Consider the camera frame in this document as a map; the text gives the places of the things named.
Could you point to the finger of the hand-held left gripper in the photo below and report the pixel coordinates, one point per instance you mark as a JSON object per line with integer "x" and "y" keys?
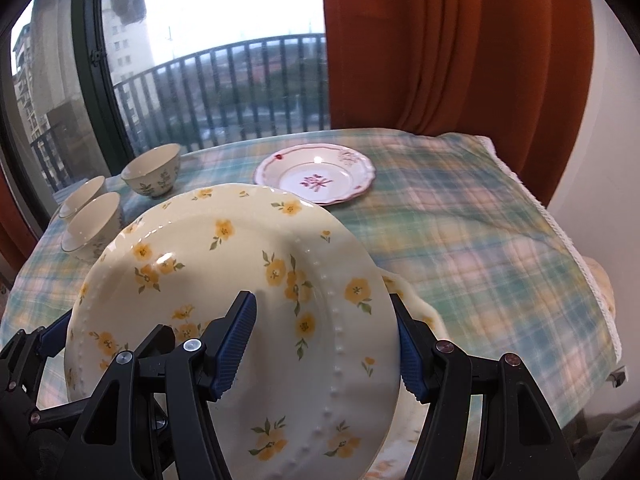
{"x": 157, "y": 345}
{"x": 55, "y": 332}

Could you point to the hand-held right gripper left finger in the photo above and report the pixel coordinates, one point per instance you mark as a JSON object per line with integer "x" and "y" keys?
{"x": 235, "y": 345}

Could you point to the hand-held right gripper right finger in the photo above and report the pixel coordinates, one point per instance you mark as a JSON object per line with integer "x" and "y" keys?
{"x": 410, "y": 360}

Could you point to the yellow floral beaded plate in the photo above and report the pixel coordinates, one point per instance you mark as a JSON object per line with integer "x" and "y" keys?
{"x": 250, "y": 240}

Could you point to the cream bowl with green rim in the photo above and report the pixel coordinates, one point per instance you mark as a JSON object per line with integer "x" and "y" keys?
{"x": 82, "y": 195}
{"x": 95, "y": 225}

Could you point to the pink rimmed scalloped plate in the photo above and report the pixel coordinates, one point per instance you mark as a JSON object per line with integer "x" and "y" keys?
{"x": 300, "y": 165}

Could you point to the cream scalloped plate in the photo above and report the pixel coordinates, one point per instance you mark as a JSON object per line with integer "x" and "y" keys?
{"x": 420, "y": 300}

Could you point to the pastel plaid blanket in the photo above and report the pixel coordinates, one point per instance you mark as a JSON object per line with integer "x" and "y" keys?
{"x": 475, "y": 260}

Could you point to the narrow orange curtain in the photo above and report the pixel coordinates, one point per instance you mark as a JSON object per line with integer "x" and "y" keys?
{"x": 12, "y": 220}

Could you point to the cream bowl with leaf print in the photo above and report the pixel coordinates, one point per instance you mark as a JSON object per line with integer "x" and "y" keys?
{"x": 155, "y": 175}

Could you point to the cardboard box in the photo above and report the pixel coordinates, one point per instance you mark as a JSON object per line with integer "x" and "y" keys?
{"x": 67, "y": 130}

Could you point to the apartment building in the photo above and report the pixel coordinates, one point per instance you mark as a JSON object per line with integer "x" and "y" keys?
{"x": 125, "y": 45}
{"x": 30, "y": 70}

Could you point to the black balcony railing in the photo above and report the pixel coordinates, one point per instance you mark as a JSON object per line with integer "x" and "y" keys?
{"x": 300, "y": 36}

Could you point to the wide orange curtain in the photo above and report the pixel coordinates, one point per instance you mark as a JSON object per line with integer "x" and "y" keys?
{"x": 450, "y": 35}

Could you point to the dark green window frame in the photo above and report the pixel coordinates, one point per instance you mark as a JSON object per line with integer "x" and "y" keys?
{"x": 92, "y": 85}

